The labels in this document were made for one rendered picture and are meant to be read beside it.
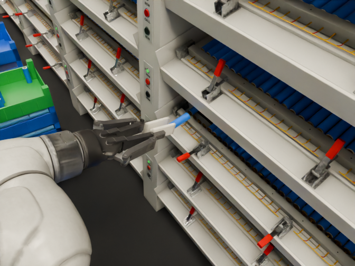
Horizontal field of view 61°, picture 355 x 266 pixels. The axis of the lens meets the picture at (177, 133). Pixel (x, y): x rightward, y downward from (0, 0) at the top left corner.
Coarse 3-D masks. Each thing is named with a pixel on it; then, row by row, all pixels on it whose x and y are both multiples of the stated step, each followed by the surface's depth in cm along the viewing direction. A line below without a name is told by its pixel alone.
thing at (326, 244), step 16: (192, 128) 83; (240, 160) 74; (256, 176) 71; (272, 192) 68; (288, 208) 65; (304, 224) 63; (304, 240) 63; (320, 240) 61; (320, 256) 60; (336, 256) 59
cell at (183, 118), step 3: (183, 114) 74; (186, 114) 74; (180, 117) 73; (183, 117) 73; (186, 117) 74; (189, 117) 74; (174, 120) 73; (177, 120) 73; (180, 120) 73; (183, 120) 73; (186, 120) 74; (177, 123) 73; (180, 123) 73; (177, 126) 73
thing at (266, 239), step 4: (280, 224) 63; (276, 228) 63; (280, 228) 63; (272, 232) 63; (276, 232) 63; (268, 236) 62; (272, 236) 62; (260, 240) 61; (264, 240) 61; (268, 240) 61; (260, 244) 60; (264, 244) 60; (260, 248) 60
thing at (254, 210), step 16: (160, 112) 84; (176, 112) 86; (176, 128) 85; (176, 144) 85; (192, 144) 81; (192, 160) 82; (208, 160) 78; (208, 176) 78; (224, 176) 74; (224, 192) 75; (240, 192) 72; (256, 192) 71; (240, 208) 72; (256, 208) 69; (272, 208) 68; (256, 224) 69; (272, 224) 66; (272, 240) 67; (288, 240) 64; (288, 256) 64; (304, 256) 62
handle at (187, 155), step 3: (198, 147) 77; (192, 150) 77; (195, 150) 77; (198, 150) 77; (186, 153) 76; (189, 153) 76; (192, 153) 76; (180, 156) 75; (183, 156) 75; (186, 156) 75; (189, 156) 76; (177, 159) 74; (180, 159) 74; (183, 159) 75
